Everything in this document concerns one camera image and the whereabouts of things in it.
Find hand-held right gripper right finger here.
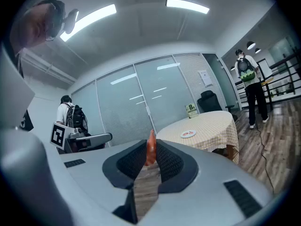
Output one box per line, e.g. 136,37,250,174
140,138,275,226

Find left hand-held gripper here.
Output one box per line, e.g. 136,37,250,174
49,121,113,154

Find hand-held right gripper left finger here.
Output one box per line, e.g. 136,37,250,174
58,139,148,226

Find white small plate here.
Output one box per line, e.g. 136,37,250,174
180,129,197,139

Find orange carrot-like object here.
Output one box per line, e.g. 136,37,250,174
144,129,158,167

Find wooden table leg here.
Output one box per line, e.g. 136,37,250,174
226,144,236,162

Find table with yellow checkered cloth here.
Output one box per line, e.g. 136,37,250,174
156,110,240,165

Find black office chair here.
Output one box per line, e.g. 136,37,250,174
197,90,238,122

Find white paper notice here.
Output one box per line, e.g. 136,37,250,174
198,69,214,88

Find frosted glass door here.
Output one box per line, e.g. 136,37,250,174
202,53,241,111

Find black glasses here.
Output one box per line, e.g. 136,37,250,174
44,6,63,42

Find green and black backpack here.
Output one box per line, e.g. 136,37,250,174
237,57,256,83

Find long ceiling light panel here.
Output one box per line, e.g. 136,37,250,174
59,3,118,42
165,0,210,15

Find person's head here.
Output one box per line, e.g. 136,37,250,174
9,0,66,49

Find black metal railing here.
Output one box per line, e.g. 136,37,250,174
235,52,301,112

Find black floor cable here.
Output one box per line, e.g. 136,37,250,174
254,125,275,195

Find black head-worn camera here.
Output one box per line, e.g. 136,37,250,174
63,8,79,35

